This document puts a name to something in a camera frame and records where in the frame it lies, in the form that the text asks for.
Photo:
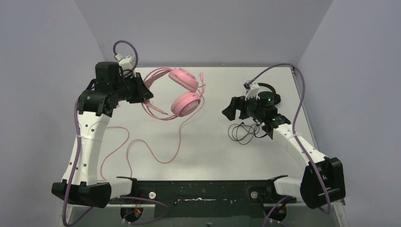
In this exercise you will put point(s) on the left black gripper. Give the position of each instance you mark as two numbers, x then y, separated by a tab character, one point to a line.
136	90

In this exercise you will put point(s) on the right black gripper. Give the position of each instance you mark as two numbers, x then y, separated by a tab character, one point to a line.
238	103

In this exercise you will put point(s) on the pink over-ear headphones with cable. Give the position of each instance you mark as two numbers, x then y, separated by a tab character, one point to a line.
187	104

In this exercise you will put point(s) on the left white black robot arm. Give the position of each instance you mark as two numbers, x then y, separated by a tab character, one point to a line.
80	184

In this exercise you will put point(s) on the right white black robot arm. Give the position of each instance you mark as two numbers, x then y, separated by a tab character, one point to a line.
300	150

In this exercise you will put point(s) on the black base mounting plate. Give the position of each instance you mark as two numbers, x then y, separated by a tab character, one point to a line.
205	199

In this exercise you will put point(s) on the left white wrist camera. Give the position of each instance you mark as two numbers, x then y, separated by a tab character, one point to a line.
126	62

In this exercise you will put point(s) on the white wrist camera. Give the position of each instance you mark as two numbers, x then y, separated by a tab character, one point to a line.
252	89
126	62

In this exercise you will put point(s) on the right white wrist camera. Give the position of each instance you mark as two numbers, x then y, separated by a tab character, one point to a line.
252	89

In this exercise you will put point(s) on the black on-ear headphones with cable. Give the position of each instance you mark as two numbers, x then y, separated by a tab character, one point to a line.
260	128

